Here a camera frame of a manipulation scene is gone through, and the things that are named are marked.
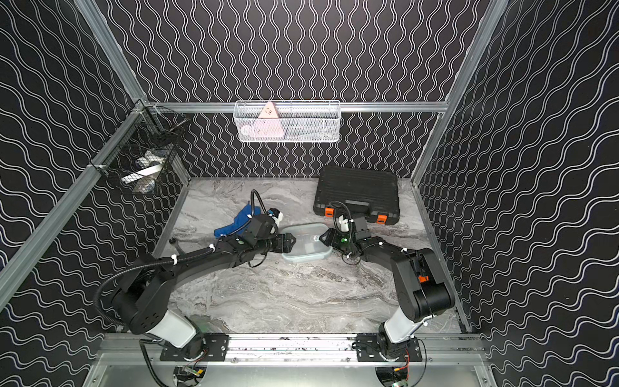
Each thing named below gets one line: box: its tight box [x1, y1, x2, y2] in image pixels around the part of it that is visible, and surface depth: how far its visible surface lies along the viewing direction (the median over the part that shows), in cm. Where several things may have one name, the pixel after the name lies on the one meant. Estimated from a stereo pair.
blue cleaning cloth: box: [214, 200, 262, 239], surface depth 105 cm
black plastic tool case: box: [312, 166, 401, 225], surface depth 106 cm
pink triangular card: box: [252, 101, 285, 139], surface depth 92 cm
